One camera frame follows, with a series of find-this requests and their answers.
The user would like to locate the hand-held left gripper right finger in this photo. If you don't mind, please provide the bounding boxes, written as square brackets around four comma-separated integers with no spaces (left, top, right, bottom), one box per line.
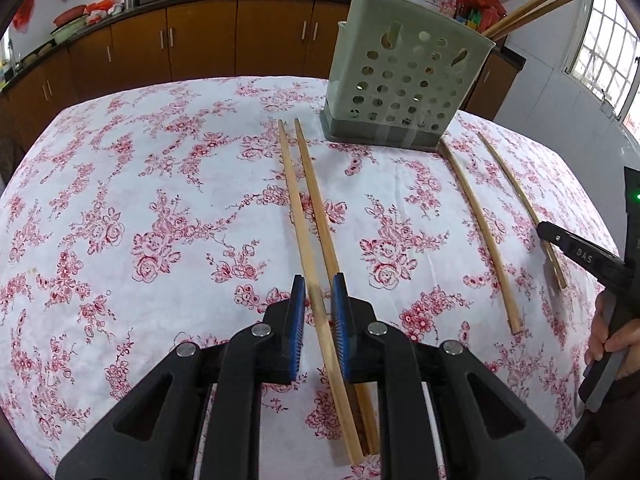
[331,272,586,480]

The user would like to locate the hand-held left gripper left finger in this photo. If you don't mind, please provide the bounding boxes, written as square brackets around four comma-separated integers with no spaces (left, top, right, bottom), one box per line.
[55,274,308,480]

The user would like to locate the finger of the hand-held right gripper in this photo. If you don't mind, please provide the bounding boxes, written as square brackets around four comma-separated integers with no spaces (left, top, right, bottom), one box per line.
[536,220,630,287]

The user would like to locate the wooden chopstick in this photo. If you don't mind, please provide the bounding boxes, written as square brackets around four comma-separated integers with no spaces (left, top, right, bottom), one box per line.
[276,119,366,466]
[490,0,575,41]
[439,141,522,336]
[293,117,381,456]
[480,0,571,36]
[476,131,569,291]

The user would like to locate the green perforated utensil holder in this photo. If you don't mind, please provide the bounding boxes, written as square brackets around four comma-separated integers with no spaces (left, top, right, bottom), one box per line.
[319,0,497,153]

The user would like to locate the person's right hand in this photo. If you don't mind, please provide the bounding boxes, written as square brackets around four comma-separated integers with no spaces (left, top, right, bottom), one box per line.
[585,290,640,378]

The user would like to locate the barred window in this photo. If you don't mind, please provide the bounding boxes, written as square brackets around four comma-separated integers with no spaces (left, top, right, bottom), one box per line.
[565,0,640,136]

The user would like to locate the red floral tablecloth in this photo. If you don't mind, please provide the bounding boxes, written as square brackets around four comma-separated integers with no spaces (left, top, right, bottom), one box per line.
[0,76,626,480]

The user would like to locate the wooden base cabinets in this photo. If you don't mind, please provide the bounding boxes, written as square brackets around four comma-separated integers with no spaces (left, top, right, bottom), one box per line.
[0,0,521,123]

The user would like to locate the pale green basin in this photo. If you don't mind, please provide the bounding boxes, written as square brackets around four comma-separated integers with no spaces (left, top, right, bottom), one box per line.
[50,17,88,43]

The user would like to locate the red basin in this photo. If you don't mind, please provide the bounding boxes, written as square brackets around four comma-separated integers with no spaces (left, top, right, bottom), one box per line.
[54,5,88,26]

